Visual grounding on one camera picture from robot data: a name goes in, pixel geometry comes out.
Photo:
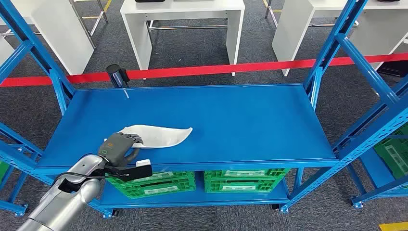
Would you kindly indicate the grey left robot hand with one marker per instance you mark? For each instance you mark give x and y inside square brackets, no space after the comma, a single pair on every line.
[114,150]

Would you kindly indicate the white curved plastic part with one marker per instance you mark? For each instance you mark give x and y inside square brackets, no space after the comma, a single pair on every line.
[159,137]

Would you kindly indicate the blue metal shelf rack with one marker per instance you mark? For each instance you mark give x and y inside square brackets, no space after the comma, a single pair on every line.
[191,127]
[373,169]
[12,205]

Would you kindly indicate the white panel table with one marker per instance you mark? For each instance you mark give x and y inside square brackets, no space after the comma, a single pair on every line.
[293,35]
[181,8]
[63,32]

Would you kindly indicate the red barrier belt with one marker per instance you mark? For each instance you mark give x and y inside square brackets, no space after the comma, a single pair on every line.
[223,68]

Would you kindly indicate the yellow floor tape square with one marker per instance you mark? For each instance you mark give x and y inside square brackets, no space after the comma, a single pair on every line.
[393,227]

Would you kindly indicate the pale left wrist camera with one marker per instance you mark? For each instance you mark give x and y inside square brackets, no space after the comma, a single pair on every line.
[140,170]

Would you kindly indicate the black barrier post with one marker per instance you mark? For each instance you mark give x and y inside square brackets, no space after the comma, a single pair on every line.
[115,75]

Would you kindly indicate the steel tube table frame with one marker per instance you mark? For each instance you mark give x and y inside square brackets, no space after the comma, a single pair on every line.
[188,27]

